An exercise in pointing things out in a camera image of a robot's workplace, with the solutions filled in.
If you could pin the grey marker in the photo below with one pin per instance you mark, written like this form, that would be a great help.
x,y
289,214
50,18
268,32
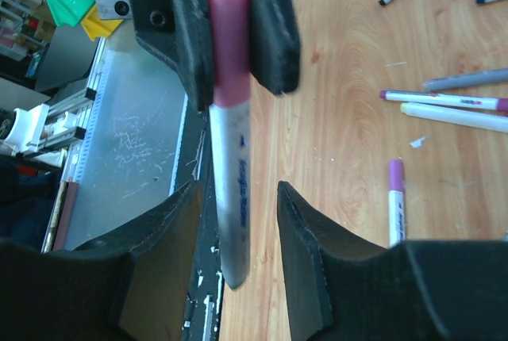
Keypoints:
x,y
466,80

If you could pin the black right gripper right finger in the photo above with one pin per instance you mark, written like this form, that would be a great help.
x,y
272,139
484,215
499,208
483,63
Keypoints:
x,y
340,286

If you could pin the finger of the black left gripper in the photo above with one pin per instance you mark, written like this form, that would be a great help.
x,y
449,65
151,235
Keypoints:
x,y
177,32
275,48

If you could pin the beige cap marker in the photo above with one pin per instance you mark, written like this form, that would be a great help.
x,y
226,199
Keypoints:
x,y
455,116

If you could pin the pink cap marker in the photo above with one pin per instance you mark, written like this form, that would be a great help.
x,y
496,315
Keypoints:
x,y
230,135
396,202

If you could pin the yellow plastic bin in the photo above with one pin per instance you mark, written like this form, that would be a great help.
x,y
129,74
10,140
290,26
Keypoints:
x,y
95,27

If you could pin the aluminium frame rails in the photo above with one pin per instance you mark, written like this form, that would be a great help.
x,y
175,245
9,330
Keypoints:
x,y
128,159

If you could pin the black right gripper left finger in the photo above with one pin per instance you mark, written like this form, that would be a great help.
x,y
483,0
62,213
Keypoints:
x,y
128,284

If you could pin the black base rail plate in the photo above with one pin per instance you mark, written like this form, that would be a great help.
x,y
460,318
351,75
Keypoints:
x,y
193,161

